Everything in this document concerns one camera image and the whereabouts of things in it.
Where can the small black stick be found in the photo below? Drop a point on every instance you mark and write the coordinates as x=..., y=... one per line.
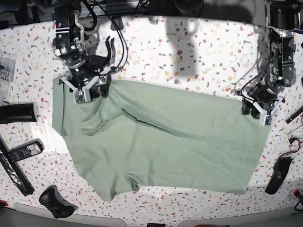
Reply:
x=293, y=116

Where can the long black bar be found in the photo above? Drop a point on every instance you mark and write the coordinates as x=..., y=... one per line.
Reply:
x=14, y=171

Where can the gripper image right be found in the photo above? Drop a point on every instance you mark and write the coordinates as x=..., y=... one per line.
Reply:
x=260, y=99

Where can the black curved handle right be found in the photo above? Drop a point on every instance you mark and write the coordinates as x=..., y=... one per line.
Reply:
x=280, y=172

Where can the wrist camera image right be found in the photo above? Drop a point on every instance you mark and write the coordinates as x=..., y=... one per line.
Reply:
x=265, y=119

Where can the black game controller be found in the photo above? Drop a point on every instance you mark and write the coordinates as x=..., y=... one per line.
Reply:
x=49, y=199

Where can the black TV remote control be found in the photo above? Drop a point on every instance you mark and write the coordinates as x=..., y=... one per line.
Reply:
x=27, y=150

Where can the grey monitor stand base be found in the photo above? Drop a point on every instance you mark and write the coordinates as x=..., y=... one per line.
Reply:
x=117, y=23

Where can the clear plastic parts bag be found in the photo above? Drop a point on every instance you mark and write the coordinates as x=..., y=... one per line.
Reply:
x=7, y=69

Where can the green T-shirt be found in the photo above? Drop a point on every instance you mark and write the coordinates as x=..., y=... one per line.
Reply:
x=147, y=135

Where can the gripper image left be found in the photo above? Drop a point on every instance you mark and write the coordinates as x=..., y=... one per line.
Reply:
x=88, y=72

